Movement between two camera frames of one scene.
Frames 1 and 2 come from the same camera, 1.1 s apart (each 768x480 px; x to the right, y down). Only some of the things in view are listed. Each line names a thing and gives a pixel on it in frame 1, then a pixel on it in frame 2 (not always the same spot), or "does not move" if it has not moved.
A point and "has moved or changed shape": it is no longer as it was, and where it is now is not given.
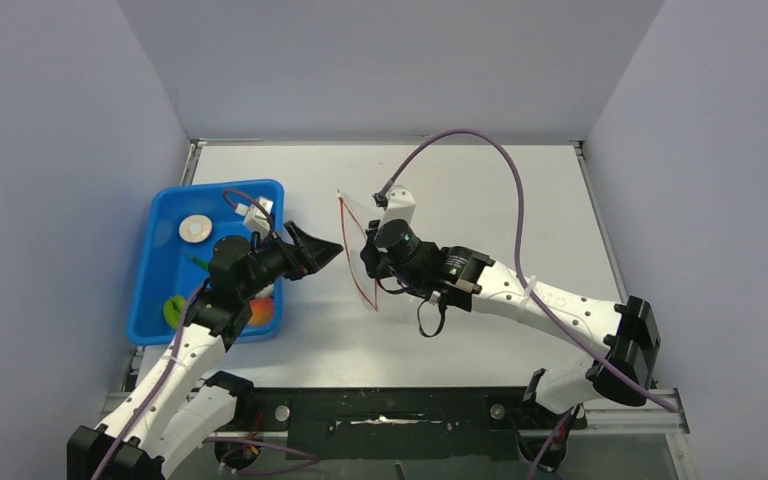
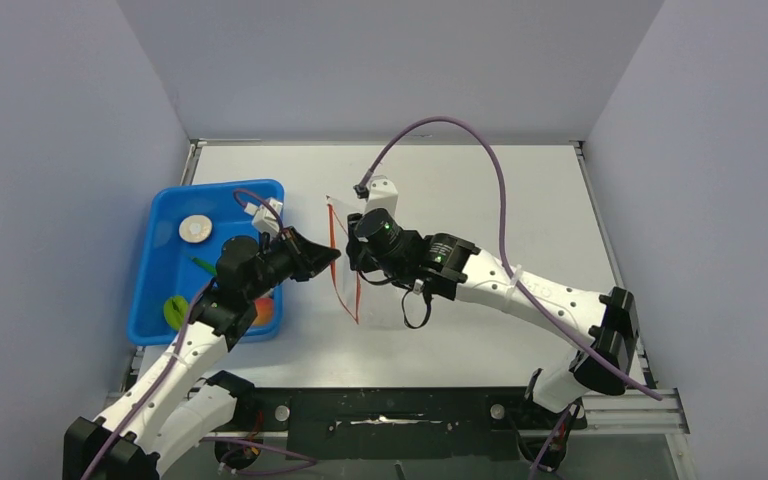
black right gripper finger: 373,226 to 352,220
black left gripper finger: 316,254 does not move
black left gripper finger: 324,250 does not move
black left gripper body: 276,261 does not move
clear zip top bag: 355,219 has moved or changed shape
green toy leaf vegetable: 173,308 does not move
